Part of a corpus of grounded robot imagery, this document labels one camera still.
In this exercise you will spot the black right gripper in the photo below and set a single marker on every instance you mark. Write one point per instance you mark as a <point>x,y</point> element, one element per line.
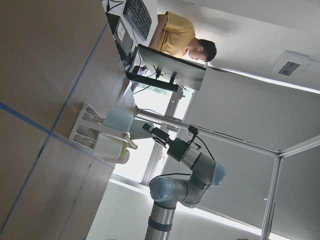
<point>177,148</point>

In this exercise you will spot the grey plastic cup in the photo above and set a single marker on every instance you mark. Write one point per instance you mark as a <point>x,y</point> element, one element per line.
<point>137,131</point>

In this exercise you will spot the yellow plastic cup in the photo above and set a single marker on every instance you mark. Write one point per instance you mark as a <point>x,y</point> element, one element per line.
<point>123,149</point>

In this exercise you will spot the blue plastic cup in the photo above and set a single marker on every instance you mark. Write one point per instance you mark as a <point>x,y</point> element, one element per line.
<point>118,120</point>

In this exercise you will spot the white plastic cup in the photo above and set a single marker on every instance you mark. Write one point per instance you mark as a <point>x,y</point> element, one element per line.
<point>108,147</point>

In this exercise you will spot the pink plastic cup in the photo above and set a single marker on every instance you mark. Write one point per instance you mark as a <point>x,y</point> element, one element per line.
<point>120,160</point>

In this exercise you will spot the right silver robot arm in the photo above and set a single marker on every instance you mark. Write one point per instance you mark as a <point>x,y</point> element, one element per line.
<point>167,192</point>

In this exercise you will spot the black monitor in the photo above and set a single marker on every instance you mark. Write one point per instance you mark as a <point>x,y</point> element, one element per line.
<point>170,72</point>

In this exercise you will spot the person in yellow shirt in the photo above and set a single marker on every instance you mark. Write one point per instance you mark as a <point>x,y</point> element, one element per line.
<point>175,35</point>

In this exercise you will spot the black label box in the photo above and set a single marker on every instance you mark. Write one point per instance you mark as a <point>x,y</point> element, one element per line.
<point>120,33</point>

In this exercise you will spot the black keyboard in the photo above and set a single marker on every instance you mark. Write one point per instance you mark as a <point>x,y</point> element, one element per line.
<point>138,15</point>

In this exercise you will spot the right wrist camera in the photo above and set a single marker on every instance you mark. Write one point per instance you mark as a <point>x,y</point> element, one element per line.
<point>192,132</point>

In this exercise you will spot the white wire cup rack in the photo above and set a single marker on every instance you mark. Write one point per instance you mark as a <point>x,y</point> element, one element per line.
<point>89,124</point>

